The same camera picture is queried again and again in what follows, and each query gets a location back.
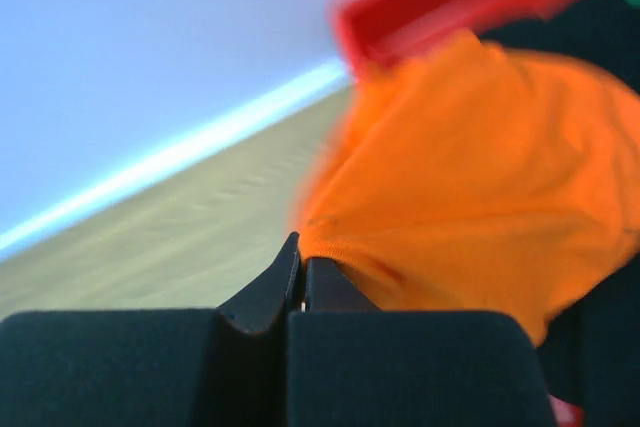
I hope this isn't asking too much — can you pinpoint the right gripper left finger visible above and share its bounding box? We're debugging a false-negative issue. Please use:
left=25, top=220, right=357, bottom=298
left=218, top=232, right=300, bottom=333

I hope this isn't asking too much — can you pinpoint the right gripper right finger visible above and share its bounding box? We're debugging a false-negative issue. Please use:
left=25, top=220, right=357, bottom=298
left=305, top=258, right=379, bottom=312

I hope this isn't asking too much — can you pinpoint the orange t shirt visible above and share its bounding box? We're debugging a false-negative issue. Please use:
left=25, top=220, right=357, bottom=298
left=292, top=29, right=640, bottom=348

